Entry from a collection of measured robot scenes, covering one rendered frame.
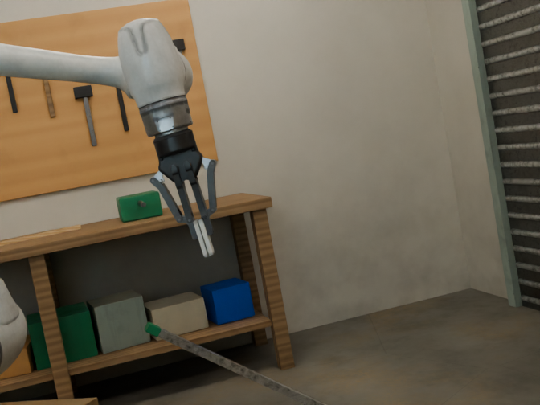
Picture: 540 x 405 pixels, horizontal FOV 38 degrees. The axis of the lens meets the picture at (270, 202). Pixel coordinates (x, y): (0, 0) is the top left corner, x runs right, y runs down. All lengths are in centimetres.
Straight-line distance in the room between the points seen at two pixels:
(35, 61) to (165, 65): 27
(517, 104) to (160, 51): 284
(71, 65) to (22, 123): 267
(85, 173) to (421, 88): 201
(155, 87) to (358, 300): 336
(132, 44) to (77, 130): 283
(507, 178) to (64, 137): 233
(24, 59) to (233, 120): 288
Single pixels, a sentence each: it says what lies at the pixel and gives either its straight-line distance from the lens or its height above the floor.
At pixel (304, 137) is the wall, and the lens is 445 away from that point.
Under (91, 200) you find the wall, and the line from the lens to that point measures 425.
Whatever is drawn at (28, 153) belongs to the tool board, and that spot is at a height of 127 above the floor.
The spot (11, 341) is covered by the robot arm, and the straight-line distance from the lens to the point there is 172.
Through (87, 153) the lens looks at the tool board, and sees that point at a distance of 423.
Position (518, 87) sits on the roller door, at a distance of 402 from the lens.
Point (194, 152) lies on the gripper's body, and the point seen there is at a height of 114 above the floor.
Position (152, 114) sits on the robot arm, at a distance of 141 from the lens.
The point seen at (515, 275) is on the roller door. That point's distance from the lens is 436.
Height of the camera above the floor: 115
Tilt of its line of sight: 5 degrees down
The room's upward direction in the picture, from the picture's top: 10 degrees counter-clockwise
